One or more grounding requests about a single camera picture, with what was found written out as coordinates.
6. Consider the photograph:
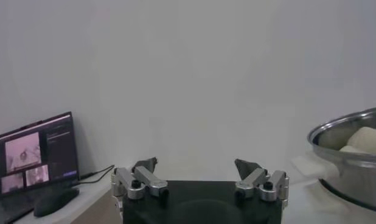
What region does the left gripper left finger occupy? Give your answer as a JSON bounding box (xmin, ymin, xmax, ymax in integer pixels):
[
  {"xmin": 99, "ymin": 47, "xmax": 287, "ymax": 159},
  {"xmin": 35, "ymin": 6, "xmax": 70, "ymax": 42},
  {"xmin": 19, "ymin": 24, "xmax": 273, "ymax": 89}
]
[{"xmin": 111, "ymin": 156, "xmax": 169, "ymax": 201}]

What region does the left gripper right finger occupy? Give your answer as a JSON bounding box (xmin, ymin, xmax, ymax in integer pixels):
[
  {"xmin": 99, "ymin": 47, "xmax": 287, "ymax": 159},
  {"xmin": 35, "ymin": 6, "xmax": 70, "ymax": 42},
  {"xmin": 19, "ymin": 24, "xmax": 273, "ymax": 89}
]
[{"xmin": 234, "ymin": 158, "xmax": 290, "ymax": 203}]

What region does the white steamed baozi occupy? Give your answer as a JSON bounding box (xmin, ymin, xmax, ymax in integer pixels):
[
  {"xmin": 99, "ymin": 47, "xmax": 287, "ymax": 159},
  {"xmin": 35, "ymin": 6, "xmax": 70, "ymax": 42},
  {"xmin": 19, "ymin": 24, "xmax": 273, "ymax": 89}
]
[
  {"xmin": 347, "ymin": 126, "xmax": 376, "ymax": 156},
  {"xmin": 339, "ymin": 145, "xmax": 369, "ymax": 155}
]

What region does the stainless steel steamer basket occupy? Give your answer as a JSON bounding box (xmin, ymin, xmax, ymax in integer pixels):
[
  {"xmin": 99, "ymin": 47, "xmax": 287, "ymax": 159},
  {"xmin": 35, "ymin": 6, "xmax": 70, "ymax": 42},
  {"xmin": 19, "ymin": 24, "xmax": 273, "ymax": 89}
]
[{"xmin": 307, "ymin": 106, "xmax": 376, "ymax": 212}]

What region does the white side table with mouse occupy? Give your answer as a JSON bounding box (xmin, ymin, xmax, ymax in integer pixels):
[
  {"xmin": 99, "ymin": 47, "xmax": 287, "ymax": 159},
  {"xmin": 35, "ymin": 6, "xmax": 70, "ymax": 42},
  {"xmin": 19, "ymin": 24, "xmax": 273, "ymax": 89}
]
[{"xmin": 11, "ymin": 175, "xmax": 124, "ymax": 224}]

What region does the white electric cooking pot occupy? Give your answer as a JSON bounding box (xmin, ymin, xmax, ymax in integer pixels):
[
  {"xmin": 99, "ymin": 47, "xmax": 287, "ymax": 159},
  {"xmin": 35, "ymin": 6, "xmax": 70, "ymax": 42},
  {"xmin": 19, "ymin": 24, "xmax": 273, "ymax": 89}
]
[{"xmin": 290, "ymin": 153, "xmax": 376, "ymax": 215}]

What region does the black laptop with dark screen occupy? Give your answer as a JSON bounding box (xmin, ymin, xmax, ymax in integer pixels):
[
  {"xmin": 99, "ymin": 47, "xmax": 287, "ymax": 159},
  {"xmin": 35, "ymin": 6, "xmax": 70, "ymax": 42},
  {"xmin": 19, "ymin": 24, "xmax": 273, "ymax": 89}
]
[{"xmin": 0, "ymin": 111, "xmax": 80, "ymax": 224}]

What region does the black computer mouse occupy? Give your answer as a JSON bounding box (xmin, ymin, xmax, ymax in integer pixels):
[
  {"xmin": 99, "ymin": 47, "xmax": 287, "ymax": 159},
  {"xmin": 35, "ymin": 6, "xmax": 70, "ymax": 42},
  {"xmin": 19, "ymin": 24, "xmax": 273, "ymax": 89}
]
[{"xmin": 33, "ymin": 187, "xmax": 80, "ymax": 218}]

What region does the black laptop charger cable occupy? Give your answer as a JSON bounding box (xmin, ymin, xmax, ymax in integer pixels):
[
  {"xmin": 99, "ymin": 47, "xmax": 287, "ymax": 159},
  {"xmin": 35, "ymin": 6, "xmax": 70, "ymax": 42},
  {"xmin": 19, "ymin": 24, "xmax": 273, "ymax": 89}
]
[{"xmin": 72, "ymin": 164, "xmax": 115, "ymax": 187}]

